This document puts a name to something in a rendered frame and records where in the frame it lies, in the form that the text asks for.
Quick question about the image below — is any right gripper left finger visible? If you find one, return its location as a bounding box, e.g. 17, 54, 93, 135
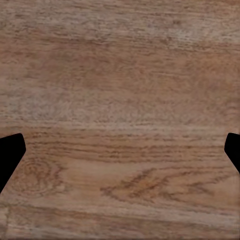
0, 133, 26, 193

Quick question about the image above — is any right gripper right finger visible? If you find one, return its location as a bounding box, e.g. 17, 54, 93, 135
224, 133, 240, 172

